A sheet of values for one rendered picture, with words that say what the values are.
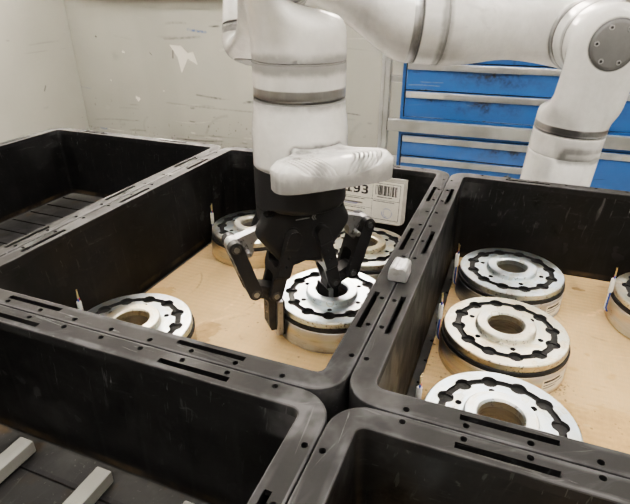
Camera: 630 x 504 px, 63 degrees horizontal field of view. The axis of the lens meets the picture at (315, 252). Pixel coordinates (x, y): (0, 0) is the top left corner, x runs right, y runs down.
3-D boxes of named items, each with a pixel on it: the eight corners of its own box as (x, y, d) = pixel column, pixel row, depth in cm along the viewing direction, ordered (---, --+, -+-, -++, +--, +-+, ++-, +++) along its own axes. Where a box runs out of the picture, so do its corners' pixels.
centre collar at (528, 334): (477, 308, 46) (478, 302, 46) (536, 319, 44) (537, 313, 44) (471, 339, 42) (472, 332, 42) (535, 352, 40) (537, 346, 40)
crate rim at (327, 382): (228, 162, 70) (227, 145, 69) (449, 190, 60) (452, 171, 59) (-52, 314, 37) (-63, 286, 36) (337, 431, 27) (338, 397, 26)
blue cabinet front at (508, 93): (395, 179, 243) (404, 54, 217) (559, 198, 221) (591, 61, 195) (394, 181, 240) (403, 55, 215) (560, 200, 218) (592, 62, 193)
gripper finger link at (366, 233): (368, 217, 45) (340, 276, 46) (383, 222, 45) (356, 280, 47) (353, 207, 47) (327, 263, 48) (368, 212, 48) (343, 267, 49)
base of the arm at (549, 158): (509, 221, 83) (536, 117, 75) (570, 235, 80) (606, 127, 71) (501, 245, 76) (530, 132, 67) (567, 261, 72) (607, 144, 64)
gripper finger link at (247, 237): (264, 207, 43) (276, 228, 44) (217, 237, 42) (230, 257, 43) (274, 218, 41) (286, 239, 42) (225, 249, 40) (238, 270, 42)
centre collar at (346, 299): (316, 277, 51) (316, 271, 51) (364, 286, 49) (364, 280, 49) (297, 302, 47) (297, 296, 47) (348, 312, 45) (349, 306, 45)
